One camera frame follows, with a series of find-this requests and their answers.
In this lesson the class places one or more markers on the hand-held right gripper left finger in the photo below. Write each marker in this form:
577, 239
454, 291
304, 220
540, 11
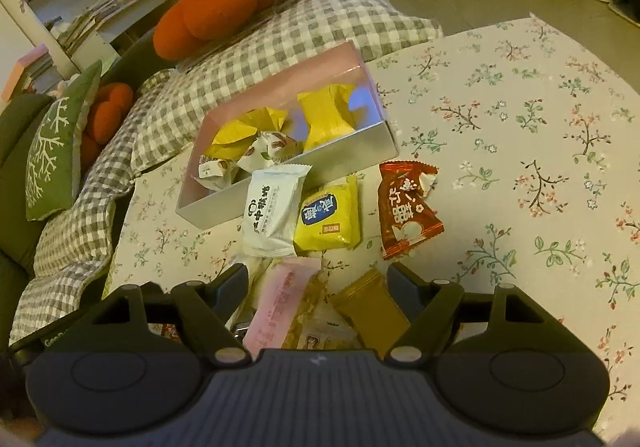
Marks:
235, 278

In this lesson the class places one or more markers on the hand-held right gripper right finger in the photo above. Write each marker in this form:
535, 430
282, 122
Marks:
400, 278

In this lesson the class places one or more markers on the gold snack packet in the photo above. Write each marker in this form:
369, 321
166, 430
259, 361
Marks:
372, 314

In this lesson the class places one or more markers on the pink snack packet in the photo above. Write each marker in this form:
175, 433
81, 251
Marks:
280, 307

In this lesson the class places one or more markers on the red snack packet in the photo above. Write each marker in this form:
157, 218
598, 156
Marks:
405, 212

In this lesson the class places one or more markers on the orange brown snack packet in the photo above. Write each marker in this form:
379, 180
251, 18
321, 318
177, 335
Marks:
165, 331

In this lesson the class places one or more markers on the yellow snack packet blue label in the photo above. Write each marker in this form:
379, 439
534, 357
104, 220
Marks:
327, 222

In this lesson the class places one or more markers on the clear snack packet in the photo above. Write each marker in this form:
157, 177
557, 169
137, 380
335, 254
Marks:
320, 327

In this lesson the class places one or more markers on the small white brown snack packet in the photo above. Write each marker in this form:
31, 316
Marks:
215, 172
270, 147

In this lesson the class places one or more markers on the pink snack box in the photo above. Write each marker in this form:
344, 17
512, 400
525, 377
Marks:
345, 154

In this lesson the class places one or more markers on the plain yellow snack packet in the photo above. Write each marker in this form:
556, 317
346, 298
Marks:
325, 117
235, 134

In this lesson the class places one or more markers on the floral tablecloth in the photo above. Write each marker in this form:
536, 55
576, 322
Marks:
500, 152

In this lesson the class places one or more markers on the green pillow white snowflake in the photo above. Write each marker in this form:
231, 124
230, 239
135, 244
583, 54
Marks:
55, 147

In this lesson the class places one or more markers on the dark green sofa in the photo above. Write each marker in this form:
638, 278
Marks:
15, 137

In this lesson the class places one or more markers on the small orange cushion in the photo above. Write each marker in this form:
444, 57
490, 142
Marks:
107, 112

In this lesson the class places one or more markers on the checkered pillow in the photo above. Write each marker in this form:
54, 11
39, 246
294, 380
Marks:
310, 32

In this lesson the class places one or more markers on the pink cardboard box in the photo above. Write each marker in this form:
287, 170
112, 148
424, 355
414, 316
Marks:
25, 72

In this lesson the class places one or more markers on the large orange cushion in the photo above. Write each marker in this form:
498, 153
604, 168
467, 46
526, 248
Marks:
220, 7

